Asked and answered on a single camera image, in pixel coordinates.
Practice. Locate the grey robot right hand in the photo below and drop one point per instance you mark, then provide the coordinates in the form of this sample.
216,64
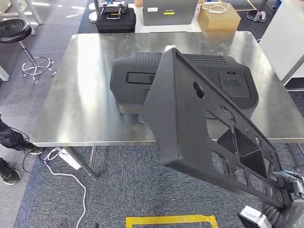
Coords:
296,188

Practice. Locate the black plastic frame part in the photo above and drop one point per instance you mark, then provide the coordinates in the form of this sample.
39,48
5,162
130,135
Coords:
176,126

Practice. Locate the steel workbench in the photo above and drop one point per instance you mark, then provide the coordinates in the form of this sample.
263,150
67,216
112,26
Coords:
83,94

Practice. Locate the yellow floor tape square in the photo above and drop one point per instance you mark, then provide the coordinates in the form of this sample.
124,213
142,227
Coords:
170,219

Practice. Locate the chrome barrier stanchion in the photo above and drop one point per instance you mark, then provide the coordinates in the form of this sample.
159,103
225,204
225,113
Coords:
92,17
256,16

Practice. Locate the black plastic engine cover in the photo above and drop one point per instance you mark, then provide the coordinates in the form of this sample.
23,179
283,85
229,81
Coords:
133,94

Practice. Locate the grey box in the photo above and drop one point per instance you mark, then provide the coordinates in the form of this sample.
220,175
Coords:
170,19

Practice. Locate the white table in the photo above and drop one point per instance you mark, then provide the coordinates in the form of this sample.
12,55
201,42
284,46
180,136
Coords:
139,28

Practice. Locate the black carrying case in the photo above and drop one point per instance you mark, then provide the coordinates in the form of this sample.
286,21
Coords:
116,25

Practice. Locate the white power strip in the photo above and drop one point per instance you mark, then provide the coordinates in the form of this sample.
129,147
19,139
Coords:
70,160

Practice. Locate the grey remote controller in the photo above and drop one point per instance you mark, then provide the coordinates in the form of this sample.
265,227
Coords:
112,4

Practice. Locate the person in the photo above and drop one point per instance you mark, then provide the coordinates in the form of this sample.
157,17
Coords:
9,138

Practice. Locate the black round stool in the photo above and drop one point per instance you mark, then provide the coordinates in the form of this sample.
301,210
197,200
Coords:
14,30

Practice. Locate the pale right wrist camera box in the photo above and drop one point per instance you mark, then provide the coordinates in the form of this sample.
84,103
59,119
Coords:
251,218

